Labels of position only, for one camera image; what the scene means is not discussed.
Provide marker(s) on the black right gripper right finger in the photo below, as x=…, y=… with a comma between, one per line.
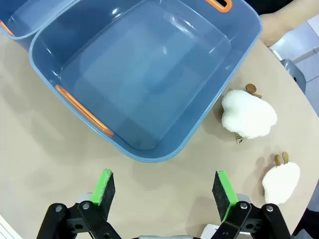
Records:
x=225, y=194

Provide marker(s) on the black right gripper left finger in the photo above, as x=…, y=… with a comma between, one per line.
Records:
x=99, y=194

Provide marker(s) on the white cloud plush toy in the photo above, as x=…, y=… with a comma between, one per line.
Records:
x=246, y=114
x=280, y=183

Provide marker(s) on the person's left forearm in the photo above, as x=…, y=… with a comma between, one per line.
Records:
x=302, y=11

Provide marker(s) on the person's left hand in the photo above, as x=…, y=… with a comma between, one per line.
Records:
x=272, y=26

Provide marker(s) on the person in black t-shirt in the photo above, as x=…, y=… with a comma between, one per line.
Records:
x=269, y=4

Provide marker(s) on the grey metal post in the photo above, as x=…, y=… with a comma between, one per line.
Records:
x=296, y=74

